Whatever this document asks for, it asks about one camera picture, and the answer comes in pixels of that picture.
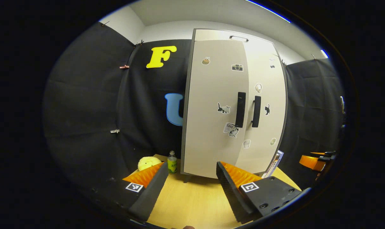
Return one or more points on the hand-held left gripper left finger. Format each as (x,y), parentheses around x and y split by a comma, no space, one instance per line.
(151,194)

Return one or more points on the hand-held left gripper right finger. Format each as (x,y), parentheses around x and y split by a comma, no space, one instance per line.
(232,194)

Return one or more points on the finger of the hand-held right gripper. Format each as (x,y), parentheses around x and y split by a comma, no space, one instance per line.
(324,153)
(310,163)

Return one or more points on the white shoe cabinet door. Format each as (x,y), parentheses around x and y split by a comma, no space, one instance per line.
(208,143)
(269,76)

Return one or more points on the white and grey shoe cabinet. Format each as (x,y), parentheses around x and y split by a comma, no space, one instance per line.
(184,111)

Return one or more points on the white cabinet drawer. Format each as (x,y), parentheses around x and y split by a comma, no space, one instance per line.
(211,34)

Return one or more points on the yellow plush toy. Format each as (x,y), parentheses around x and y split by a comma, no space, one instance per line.
(148,163)

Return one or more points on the white booklet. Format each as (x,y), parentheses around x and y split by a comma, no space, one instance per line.
(275,163)

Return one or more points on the green bottle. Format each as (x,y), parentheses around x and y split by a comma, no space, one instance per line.
(172,165)

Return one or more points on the silver clip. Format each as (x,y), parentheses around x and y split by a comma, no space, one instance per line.
(115,131)

